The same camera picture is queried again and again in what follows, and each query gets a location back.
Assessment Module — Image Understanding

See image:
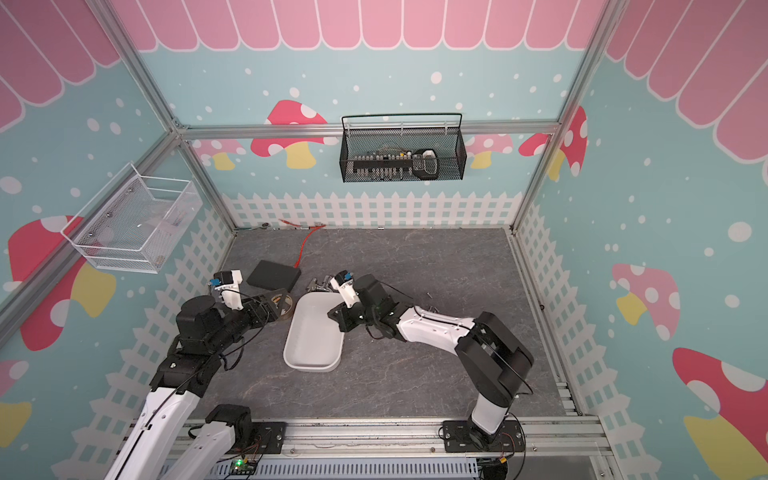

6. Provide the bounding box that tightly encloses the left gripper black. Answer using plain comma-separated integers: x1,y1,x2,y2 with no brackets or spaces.
208,288,288,353

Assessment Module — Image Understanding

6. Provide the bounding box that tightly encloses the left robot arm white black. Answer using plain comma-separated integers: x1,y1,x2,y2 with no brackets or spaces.
106,289,287,479

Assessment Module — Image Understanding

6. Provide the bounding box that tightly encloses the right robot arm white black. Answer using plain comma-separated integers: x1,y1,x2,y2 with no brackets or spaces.
328,270,535,451

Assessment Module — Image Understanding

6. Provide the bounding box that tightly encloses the white plastic storage box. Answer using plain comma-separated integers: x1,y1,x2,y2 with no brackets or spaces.
283,292,345,373

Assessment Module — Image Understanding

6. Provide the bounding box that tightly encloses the black flat pad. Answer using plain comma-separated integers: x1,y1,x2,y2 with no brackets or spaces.
246,260,301,292

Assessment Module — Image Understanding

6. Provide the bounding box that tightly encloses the black power strip in basket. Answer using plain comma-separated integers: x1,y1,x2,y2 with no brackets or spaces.
341,149,440,182

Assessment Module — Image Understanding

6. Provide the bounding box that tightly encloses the green lit circuit board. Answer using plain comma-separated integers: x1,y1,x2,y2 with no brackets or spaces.
227,458,258,479

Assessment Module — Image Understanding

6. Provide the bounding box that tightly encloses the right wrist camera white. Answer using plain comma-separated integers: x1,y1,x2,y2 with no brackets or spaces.
331,270,360,308

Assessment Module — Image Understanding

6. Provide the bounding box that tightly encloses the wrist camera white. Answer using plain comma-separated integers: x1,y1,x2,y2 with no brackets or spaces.
209,270,243,310
331,270,360,308

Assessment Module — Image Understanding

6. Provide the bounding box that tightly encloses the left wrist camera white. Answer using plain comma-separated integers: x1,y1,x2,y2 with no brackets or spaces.
209,270,243,310

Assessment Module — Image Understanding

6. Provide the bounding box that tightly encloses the red cable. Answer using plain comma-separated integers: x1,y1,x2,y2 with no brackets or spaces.
279,219,327,269

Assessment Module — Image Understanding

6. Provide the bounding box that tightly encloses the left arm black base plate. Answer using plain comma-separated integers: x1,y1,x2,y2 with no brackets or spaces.
230,421,288,455

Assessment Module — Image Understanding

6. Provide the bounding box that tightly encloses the white wire mesh basket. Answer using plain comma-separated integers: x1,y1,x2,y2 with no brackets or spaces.
60,163,203,274

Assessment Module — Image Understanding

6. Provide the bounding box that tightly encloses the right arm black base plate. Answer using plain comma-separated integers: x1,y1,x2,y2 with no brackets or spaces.
438,420,526,454

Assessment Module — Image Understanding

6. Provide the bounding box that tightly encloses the black wire mesh basket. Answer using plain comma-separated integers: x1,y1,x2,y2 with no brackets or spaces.
339,113,467,183

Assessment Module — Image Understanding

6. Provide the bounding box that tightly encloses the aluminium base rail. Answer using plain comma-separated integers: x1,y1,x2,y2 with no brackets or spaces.
166,415,612,479

